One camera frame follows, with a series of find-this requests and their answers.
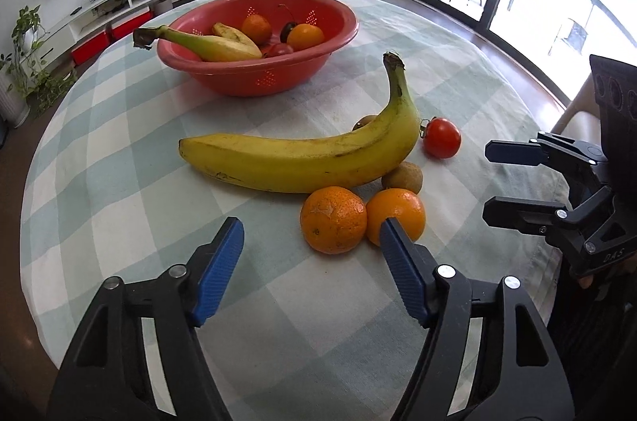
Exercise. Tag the dark cherry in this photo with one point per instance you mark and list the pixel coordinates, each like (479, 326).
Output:
(289, 25)

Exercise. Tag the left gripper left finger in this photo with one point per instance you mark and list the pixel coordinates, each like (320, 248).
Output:
(104, 374)

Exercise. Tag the textured orange mandarin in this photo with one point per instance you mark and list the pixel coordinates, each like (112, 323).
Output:
(333, 220)

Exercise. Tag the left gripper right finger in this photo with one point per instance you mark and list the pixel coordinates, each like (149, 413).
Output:
(518, 373)

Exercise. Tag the white ribbed planter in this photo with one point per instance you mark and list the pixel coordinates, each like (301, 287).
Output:
(13, 106)

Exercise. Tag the right red storage box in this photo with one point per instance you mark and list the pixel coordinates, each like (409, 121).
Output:
(127, 24)

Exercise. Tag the red tomato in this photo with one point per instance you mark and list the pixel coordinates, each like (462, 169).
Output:
(441, 138)

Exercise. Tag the left red storage box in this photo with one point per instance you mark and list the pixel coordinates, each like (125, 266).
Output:
(90, 48)

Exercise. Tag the small round grey pot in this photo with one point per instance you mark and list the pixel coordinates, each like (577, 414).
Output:
(159, 7)

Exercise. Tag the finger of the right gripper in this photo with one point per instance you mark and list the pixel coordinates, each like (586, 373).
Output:
(546, 149)
(527, 211)

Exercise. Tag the brown kiwi fruit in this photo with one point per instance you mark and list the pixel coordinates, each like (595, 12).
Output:
(363, 122)
(406, 176)

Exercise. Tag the red storage box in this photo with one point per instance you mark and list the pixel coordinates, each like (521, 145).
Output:
(90, 48)
(127, 24)

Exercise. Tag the red plastic colander bowl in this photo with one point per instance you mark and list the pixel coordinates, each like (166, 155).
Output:
(294, 37)

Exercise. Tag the yellow banana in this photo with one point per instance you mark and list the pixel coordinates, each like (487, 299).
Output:
(209, 48)
(301, 166)

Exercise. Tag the smooth orange mandarin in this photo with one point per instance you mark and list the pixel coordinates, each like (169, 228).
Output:
(398, 203)

